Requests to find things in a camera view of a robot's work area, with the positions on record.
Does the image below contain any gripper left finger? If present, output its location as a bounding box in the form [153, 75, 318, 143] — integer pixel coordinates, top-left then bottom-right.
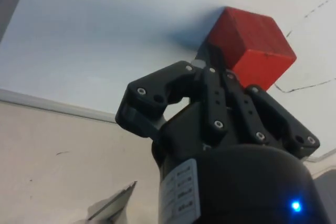
[115, 42, 228, 146]

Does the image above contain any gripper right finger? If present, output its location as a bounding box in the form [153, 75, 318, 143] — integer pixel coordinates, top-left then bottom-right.
[223, 69, 321, 159]

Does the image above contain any red cube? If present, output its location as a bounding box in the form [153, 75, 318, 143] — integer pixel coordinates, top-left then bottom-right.
[206, 6, 298, 91]

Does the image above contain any flat whiteboard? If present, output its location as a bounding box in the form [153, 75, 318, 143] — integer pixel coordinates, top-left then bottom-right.
[0, 0, 336, 163]

